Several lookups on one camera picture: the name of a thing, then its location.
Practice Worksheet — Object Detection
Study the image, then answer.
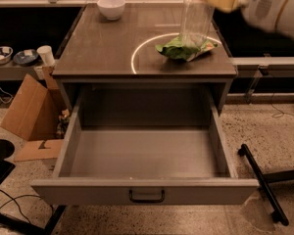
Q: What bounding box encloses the clear plastic water bottle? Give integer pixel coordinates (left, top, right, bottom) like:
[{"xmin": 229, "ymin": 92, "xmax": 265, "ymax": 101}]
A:
[{"xmin": 179, "ymin": 0, "xmax": 214, "ymax": 48}]

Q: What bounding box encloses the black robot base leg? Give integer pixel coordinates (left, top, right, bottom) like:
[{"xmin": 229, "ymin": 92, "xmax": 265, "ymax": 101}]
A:
[{"xmin": 238, "ymin": 144, "xmax": 294, "ymax": 226}]

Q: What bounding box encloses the grey cabinet with drawer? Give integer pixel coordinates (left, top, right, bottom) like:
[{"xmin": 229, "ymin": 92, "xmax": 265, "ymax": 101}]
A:
[{"xmin": 51, "ymin": 2, "xmax": 238, "ymax": 116}]

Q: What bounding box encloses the open grey top drawer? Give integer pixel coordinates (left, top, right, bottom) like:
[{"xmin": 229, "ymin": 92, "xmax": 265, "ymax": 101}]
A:
[{"xmin": 31, "ymin": 85, "xmax": 258, "ymax": 206}]

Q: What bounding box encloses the green chip bag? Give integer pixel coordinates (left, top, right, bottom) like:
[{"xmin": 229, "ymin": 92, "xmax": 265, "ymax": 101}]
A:
[{"xmin": 155, "ymin": 36, "xmax": 219, "ymax": 62}]

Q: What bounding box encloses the white ceramic bowl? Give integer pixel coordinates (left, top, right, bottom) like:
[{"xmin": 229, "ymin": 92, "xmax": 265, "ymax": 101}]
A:
[{"xmin": 97, "ymin": 0, "xmax": 125, "ymax": 20}]

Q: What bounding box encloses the white paper cup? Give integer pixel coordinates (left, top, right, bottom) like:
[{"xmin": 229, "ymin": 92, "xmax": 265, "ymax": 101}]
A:
[{"xmin": 37, "ymin": 45, "xmax": 55, "ymax": 67}]

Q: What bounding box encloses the blue bowl near cup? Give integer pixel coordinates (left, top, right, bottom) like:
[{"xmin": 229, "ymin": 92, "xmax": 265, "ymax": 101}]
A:
[{"xmin": 13, "ymin": 49, "xmax": 38, "ymax": 66}]

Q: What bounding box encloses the brown cardboard box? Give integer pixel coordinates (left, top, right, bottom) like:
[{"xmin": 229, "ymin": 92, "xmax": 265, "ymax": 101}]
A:
[{"xmin": 1, "ymin": 67, "xmax": 67, "ymax": 162}]

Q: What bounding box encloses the blue bowl far left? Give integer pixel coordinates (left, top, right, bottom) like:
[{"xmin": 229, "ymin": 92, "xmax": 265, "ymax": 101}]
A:
[{"xmin": 0, "ymin": 46, "xmax": 13, "ymax": 65}]

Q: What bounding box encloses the black drawer handle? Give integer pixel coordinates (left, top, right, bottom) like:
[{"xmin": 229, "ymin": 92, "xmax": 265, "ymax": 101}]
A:
[{"xmin": 128, "ymin": 190, "xmax": 166, "ymax": 204}]

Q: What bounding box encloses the black floor cable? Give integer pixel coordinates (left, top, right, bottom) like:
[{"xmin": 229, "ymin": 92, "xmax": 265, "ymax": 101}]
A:
[{"xmin": 0, "ymin": 188, "xmax": 55, "ymax": 228}]

